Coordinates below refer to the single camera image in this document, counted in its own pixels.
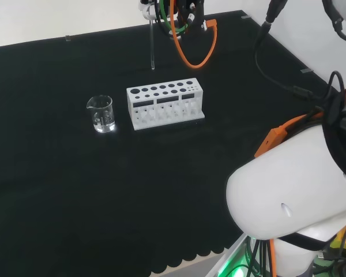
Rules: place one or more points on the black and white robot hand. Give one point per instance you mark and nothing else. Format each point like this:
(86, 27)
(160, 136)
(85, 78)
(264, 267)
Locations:
(146, 8)

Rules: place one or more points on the clear tape strip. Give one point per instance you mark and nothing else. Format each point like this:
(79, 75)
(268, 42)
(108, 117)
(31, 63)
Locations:
(306, 71)
(68, 38)
(245, 17)

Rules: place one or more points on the clear glass rod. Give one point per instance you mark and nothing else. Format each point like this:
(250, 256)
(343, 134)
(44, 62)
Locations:
(152, 46)

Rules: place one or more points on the yellow stop button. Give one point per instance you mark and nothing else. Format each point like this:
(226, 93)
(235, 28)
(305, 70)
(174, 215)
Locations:
(340, 241)

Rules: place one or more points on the small clear glass beaker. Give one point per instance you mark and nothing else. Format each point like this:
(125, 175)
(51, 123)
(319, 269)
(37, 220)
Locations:
(102, 115)

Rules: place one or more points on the black bench cloth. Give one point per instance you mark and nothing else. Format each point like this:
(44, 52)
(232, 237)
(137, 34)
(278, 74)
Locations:
(75, 187)

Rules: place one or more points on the white test tube rack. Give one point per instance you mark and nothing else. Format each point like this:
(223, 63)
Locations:
(164, 115)

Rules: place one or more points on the grey metal base plate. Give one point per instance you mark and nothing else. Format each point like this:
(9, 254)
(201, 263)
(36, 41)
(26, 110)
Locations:
(219, 265)

